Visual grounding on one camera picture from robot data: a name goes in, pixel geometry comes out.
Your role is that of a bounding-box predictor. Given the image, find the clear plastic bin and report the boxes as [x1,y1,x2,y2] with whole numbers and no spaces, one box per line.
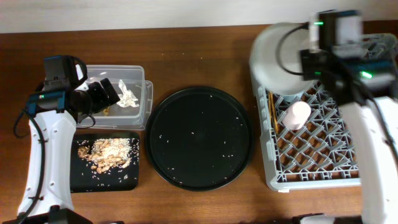
[77,65,153,131]

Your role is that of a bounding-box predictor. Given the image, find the food scraps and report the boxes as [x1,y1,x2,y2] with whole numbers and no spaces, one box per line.
[77,138,132,174]

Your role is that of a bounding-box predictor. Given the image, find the white plate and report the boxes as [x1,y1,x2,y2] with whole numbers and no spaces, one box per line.
[249,23,315,95]

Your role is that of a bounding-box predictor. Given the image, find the pink cup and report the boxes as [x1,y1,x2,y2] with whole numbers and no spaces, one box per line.
[282,101,311,130]

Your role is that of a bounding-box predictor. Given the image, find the grey dishwasher rack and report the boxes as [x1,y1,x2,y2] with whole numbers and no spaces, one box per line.
[251,75,361,192]

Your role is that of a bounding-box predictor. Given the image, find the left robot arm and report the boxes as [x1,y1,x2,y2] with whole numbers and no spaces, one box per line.
[13,55,120,223]

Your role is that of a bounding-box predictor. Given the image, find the blue cup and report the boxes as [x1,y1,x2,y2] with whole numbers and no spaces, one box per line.
[282,93,302,103]

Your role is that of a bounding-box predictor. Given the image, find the wooden chopstick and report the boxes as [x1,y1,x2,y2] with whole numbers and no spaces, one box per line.
[267,91,273,124]
[269,91,279,134]

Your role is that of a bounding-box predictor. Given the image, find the gold snack wrapper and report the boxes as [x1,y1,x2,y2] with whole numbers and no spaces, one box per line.
[103,107,110,116]

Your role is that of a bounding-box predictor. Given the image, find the round black tray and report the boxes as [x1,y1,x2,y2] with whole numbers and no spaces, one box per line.
[145,86,254,192]

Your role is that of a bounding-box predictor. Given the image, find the black rectangular tray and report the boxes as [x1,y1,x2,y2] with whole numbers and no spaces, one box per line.
[70,132,139,193]

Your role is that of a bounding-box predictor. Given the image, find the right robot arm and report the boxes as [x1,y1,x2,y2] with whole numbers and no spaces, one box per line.
[300,10,397,223]

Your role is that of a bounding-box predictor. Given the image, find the white napkin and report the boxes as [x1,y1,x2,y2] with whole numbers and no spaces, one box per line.
[117,80,139,108]

